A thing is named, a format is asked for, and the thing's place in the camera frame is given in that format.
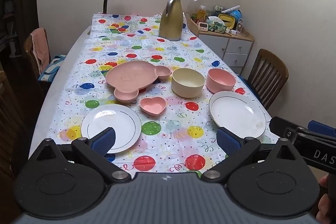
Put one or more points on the balloon printed tablecloth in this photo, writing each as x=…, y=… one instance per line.
x=168, y=56

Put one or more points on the pink bear-shaped plate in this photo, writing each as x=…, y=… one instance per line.
x=131, y=77

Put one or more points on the cream bowl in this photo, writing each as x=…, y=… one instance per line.
x=187, y=88

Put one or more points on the white marker pen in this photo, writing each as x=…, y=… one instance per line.
x=231, y=8

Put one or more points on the small drawer cabinet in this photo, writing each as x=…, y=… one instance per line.
x=215, y=43

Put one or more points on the white kitchen timer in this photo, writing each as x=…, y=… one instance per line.
x=203, y=26

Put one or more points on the pink towel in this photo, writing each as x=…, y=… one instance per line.
x=42, y=48

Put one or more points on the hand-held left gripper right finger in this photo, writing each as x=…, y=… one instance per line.
x=228, y=140

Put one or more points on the white ceramic plate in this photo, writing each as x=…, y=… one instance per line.
x=115, y=119
x=236, y=113

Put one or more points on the yellow box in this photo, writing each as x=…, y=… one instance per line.
x=227, y=19

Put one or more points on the pink heart-shaped dish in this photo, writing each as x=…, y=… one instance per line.
x=152, y=107

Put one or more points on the pink bowl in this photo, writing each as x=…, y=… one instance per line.
x=220, y=85

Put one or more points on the person's right hand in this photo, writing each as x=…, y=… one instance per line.
x=326, y=207

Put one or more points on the clear acrylic box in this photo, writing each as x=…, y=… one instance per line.
x=242, y=27

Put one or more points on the gold thermos jug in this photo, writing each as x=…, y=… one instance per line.
x=170, y=24

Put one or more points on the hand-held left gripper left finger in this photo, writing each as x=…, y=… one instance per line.
x=105, y=138

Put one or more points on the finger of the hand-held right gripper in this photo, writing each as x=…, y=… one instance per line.
x=321, y=128
x=281, y=125

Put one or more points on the dark bookshelf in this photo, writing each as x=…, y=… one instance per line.
x=10, y=3

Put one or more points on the blue striped bag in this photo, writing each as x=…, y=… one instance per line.
x=52, y=66

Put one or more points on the white adapter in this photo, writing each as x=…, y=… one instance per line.
x=231, y=31

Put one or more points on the wooden chair with towel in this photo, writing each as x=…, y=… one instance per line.
x=29, y=48

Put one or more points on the slatted wooden chair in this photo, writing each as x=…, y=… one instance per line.
x=267, y=66

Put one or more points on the green tissue box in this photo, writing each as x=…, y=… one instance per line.
x=216, y=26

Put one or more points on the blue globe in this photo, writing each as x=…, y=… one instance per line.
x=237, y=15

